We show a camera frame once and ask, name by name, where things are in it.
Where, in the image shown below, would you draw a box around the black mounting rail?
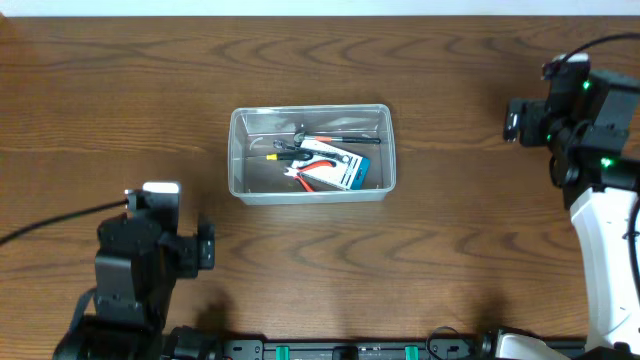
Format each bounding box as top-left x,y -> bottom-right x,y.
205,337 -> 489,360

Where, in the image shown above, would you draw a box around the red handled pliers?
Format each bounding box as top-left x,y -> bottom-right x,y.
284,160 -> 336,192

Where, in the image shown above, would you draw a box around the white blue cardboard box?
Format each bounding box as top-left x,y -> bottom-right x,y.
291,140 -> 371,190

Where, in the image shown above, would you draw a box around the clear plastic container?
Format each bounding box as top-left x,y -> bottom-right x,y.
228,104 -> 396,205

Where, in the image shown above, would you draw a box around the black yellow screwdriver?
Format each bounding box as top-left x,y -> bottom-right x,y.
247,151 -> 313,161

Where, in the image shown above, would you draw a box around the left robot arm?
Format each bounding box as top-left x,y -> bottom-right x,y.
53,214 -> 222,359

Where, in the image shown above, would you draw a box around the small black handled hammer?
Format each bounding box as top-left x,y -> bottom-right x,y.
293,132 -> 381,146

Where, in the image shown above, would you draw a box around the silver wrench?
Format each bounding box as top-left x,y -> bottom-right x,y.
273,140 -> 351,163

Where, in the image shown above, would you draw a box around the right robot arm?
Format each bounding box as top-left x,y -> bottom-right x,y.
503,65 -> 639,359

